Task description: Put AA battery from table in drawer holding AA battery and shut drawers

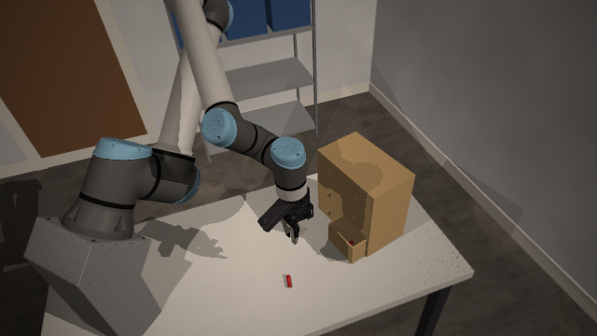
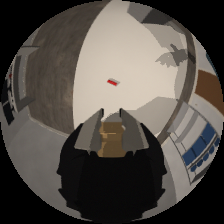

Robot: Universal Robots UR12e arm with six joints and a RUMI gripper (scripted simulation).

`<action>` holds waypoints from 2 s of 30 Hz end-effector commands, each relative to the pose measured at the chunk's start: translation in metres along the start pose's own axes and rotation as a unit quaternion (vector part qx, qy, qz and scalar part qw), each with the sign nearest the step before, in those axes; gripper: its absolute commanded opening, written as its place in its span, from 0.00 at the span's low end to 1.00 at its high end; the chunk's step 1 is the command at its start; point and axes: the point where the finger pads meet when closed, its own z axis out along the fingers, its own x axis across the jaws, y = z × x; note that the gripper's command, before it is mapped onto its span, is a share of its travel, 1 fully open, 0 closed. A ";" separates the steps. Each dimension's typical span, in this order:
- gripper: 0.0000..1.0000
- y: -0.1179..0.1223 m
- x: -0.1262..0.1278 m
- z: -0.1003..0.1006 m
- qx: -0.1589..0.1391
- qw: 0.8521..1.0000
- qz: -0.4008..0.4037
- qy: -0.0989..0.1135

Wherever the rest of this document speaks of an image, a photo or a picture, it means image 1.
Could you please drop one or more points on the tan wooden chest of drawers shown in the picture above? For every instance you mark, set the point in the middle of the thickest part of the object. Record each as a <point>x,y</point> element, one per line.
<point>381,177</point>

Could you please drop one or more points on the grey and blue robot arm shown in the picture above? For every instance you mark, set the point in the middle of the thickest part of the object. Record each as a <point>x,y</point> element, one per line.
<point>121,171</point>

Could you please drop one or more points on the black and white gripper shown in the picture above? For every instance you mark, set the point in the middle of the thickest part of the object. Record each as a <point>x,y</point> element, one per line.
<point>291,221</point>

